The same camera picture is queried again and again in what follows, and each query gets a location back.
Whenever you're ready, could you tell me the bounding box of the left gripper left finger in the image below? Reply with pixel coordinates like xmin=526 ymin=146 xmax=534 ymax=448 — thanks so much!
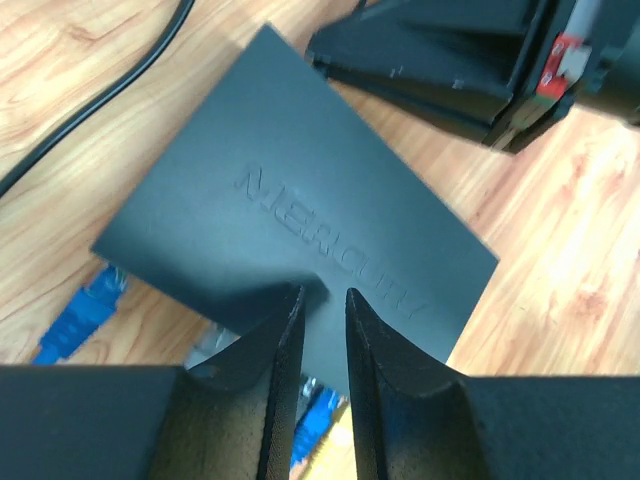
xmin=149 ymin=287 xmax=305 ymax=479

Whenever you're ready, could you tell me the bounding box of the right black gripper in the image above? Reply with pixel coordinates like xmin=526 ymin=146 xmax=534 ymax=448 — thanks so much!
xmin=306 ymin=1 xmax=639 ymax=153

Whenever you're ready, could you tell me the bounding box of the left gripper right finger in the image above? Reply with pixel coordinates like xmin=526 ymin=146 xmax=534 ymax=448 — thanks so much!
xmin=346 ymin=288 xmax=492 ymax=479

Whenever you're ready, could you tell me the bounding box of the black network switch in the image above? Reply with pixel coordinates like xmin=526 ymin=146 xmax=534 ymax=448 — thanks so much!
xmin=93 ymin=26 xmax=498 ymax=392

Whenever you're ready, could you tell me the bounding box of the black power cord with plug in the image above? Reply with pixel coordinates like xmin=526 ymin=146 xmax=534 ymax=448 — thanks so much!
xmin=0 ymin=0 xmax=197 ymax=199

